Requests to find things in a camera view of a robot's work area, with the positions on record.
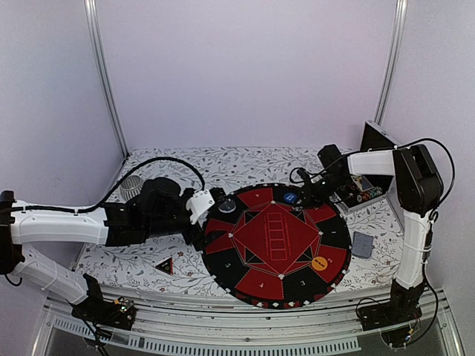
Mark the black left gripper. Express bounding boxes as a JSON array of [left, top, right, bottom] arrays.
[[145, 188, 226, 251]]

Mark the blue playing card deck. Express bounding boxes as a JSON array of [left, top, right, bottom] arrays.
[[352, 231, 374, 260]]

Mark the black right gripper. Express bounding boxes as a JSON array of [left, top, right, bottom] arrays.
[[294, 172, 350, 208]]

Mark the aluminium poker chip case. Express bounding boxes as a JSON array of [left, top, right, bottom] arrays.
[[335, 121, 400, 214]]

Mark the round red black poker mat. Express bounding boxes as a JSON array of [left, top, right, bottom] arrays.
[[202, 183, 352, 309]]

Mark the left aluminium frame post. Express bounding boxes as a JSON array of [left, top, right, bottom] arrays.
[[84, 0, 129, 158]]

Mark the right aluminium frame post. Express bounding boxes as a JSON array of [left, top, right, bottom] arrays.
[[373, 0, 408, 125]]

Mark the aluminium front rail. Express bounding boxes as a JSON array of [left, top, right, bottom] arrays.
[[31, 285, 467, 356]]

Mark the striped ceramic mug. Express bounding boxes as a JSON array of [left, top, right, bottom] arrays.
[[119, 175, 143, 201]]

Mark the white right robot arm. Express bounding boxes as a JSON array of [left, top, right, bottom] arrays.
[[295, 142, 447, 323]]

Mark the black dealer button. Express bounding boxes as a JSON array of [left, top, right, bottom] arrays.
[[218, 199, 237, 214]]

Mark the triangular red black token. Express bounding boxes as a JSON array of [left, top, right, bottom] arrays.
[[154, 257, 174, 276]]

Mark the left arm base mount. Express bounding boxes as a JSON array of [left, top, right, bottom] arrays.
[[71, 297, 137, 331]]

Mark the aluminium frame post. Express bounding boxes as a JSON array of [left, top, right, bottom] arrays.
[[84, 0, 129, 158], [373, 0, 408, 125]]

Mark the blue small blind button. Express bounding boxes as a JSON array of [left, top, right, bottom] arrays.
[[284, 192, 298, 204]]

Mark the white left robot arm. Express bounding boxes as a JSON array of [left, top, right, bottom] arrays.
[[1, 177, 226, 322]]

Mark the orange big blind button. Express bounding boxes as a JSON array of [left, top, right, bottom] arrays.
[[311, 256, 328, 271]]

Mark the floral patterned tablecloth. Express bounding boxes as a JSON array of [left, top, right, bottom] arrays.
[[76, 148, 403, 298]]

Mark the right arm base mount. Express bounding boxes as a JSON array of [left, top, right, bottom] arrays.
[[356, 298, 422, 349]]

